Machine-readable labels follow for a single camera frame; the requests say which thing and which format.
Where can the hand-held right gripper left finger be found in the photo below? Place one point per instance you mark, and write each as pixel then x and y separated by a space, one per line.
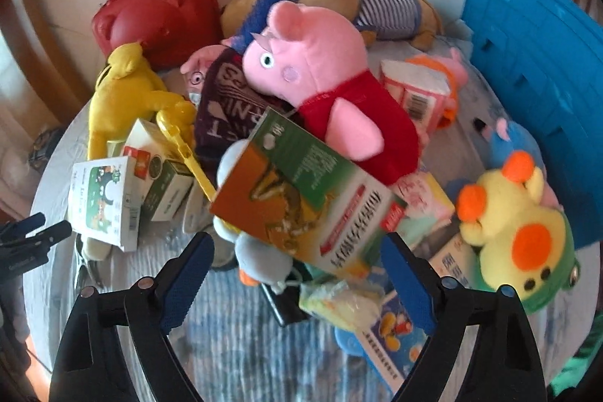
pixel 186 284

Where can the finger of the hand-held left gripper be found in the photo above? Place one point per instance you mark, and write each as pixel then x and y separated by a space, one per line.
pixel 54 232
pixel 23 224

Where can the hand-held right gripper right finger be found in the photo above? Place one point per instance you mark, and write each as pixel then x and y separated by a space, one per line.
pixel 410 284

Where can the white box green print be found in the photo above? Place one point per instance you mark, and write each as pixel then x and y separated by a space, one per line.
pixel 101 204

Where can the yellow duck plush green body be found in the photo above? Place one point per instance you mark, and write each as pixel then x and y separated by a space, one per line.
pixel 518 232

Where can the orange and green box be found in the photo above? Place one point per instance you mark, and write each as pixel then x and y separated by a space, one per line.
pixel 306 204

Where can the blue plastic storage crate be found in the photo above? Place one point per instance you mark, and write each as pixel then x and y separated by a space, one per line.
pixel 532 67

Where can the cloth-covered desktop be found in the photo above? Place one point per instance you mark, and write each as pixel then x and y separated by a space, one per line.
pixel 226 350

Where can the white and blue box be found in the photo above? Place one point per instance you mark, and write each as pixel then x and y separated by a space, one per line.
pixel 454 263

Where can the clear bag with yellow item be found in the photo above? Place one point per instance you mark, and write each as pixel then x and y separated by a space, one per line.
pixel 339 305

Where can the dark bag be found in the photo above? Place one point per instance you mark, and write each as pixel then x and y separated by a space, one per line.
pixel 47 147

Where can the pastel pink box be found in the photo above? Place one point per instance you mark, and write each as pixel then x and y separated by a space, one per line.
pixel 428 204

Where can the dark green box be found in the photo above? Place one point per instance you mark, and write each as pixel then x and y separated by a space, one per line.
pixel 167 197

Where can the black flat object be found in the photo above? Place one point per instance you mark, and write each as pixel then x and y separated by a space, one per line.
pixel 280 308

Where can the white and green tea box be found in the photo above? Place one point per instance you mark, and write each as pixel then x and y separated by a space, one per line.
pixel 146 147

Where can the yellow plastic clip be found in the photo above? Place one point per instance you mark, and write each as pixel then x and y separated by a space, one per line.
pixel 188 157

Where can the yellow plush dog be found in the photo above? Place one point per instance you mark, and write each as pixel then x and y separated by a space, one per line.
pixel 127 100

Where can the maroon printed pouch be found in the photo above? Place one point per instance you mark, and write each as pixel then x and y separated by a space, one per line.
pixel 226 110

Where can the pink and white carton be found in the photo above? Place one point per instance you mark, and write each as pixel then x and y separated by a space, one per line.
pixel 414 93

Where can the small pink pig toy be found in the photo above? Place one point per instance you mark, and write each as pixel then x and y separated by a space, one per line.
pixel 200 72

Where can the pink pig plush orange outfit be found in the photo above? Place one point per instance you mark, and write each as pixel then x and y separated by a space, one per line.
pixel 447 67

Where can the pink pig plush red dress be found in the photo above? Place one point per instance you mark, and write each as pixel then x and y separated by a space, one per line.
pixel 325 72

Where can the red plastic handbag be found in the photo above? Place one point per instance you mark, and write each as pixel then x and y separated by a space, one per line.
pixel 160 16

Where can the brown teddy bear striped shirt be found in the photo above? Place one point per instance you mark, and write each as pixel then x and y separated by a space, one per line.
pixel 386 9

